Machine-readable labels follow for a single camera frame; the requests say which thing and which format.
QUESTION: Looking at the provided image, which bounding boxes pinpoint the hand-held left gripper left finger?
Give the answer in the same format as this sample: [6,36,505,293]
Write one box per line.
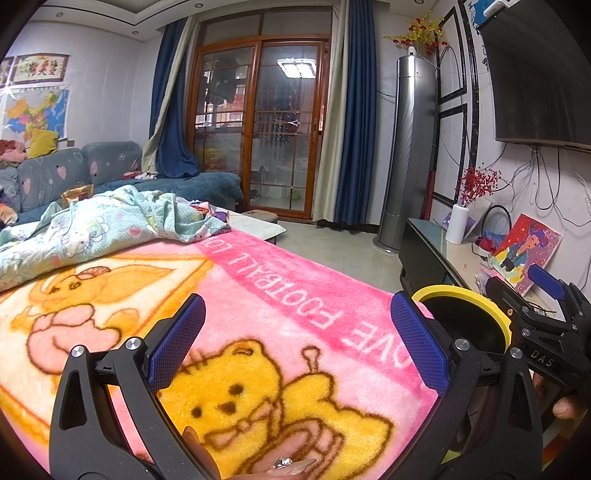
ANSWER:
[48,294,207,480]

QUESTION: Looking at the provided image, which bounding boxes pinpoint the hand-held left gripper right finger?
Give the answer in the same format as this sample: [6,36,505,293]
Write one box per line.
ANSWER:
[389,291,543,480]

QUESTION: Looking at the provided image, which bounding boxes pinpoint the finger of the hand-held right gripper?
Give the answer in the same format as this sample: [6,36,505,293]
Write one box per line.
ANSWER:
[485,276,563,343]
[527,264,591,324]

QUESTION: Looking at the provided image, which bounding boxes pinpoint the black bin with yellow rim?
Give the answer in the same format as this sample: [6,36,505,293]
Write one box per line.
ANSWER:
[410,284,513,365]

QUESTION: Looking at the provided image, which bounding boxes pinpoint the person's right hand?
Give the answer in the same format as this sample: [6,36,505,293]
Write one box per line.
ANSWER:
[531,371,589,422]

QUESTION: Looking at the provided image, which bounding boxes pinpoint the person's left hand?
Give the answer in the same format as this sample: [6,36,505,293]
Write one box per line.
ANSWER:
[181,425,320,480]

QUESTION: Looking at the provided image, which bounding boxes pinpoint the pastel colour swatch card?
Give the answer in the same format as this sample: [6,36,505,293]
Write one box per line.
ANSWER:
[475,264,497,294]

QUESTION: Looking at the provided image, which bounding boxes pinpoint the colourful figure painting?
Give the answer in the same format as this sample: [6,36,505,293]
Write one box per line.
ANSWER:
[488,213,563,297]

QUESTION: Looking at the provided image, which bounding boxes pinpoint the white vase red flowers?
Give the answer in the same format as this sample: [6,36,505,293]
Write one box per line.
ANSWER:
[442,198,493,243]

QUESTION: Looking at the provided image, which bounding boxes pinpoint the black television cabinet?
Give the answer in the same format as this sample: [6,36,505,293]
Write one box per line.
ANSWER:
[398,218,591,324]

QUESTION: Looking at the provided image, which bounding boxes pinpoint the white ribbed vase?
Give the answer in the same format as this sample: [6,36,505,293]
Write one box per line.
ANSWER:
[444,203,470,245]

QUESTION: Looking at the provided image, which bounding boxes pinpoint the pink cartoon printed blanket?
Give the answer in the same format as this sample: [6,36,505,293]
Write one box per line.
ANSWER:
[0,228,439,480]

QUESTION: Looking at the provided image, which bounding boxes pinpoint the white marble coffee table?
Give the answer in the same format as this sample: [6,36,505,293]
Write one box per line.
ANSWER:
[228,211,288,245]

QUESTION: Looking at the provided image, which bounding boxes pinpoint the light green cartoon quilt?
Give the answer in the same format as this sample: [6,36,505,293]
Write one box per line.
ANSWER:
[0,185,232,294]

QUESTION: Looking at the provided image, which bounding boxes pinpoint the silver tower air conditioner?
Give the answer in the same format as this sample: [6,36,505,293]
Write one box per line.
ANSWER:
[373,53,438,252]

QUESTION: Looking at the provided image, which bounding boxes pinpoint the golden snack box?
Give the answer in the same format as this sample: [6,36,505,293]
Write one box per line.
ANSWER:
[61,184,95,206]

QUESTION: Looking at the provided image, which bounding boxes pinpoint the beige curtain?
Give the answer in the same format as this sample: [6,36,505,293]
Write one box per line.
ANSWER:
[141,16,201,174]
[311,0,349,222]

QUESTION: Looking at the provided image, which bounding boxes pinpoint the blue-grey patterned sofa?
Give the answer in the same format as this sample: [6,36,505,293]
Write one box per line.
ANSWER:
[0,141,245,227]

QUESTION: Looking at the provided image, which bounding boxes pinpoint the blue curtain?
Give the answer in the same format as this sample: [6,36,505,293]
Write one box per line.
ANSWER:
[333,0,377,227]
[150,18,201,178]

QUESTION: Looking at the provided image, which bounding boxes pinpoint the wooden sliding glass door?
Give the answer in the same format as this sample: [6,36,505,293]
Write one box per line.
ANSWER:
[187,9,333,220]

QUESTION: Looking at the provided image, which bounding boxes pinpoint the yellow pillow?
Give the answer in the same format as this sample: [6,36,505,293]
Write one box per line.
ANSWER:
[25,128,60,160]

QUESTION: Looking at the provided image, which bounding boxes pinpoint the pile of pink clothes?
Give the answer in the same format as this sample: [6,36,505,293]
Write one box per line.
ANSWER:
[0,138,28,169]

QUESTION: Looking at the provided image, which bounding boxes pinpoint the country map poster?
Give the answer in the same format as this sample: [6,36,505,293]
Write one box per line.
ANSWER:
[4,88,71,141]

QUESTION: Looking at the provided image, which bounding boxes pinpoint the yellow artificial flowers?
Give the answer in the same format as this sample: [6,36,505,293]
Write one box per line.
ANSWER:
[383,11,451,58]

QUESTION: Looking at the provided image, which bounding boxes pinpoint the black cable hoop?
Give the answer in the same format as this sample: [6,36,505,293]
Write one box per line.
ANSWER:
[481,204,512,243]

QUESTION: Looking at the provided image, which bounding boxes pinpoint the black wall television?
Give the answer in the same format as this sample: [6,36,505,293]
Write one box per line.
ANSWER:
[475,0,591,151]

